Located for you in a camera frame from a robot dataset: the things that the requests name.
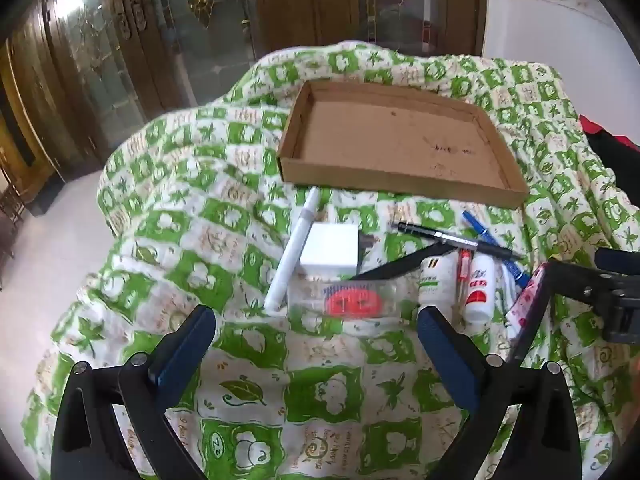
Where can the white marker pen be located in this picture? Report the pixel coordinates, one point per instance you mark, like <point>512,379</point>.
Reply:
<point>292,251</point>

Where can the clear case red insert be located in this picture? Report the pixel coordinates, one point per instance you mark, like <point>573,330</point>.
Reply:
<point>345,299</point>

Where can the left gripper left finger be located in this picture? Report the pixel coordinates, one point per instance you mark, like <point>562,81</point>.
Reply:
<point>87,441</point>

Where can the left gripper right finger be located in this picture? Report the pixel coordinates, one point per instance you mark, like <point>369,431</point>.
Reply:
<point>544,442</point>

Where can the green white patterned quilt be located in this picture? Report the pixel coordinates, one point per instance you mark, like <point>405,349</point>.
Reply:
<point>200,215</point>

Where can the blue marker pen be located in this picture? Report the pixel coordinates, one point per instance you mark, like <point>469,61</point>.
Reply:
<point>508,256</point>

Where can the shallow cardboard tray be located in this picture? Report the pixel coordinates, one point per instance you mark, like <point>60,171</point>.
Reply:
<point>370,137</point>

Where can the white dropper bottle red label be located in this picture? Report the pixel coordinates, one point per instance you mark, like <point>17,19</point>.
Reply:
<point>479,303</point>

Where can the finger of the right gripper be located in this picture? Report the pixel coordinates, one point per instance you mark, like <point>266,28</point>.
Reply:
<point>557,278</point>
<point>617,261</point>

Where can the black gel pen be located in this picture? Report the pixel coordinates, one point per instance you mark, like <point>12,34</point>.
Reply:
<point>442,237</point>

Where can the pink white ointment tube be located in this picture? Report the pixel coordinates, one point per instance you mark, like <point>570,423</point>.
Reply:
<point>516,316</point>

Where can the red clear lighter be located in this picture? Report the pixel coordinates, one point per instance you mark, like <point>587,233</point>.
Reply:
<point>463,274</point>

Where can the wooden glass cabinet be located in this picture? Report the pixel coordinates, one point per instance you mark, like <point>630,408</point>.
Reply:
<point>79,76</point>

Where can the white charger plug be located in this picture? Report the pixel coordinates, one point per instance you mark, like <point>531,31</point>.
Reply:
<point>334,249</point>

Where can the red black cloth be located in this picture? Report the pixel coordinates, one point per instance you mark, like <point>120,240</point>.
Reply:
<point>617,153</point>

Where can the white pill bottle green label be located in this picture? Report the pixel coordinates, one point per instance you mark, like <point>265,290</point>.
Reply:
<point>438,283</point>

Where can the black marker blue cap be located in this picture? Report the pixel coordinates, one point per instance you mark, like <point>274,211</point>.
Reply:
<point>403,265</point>

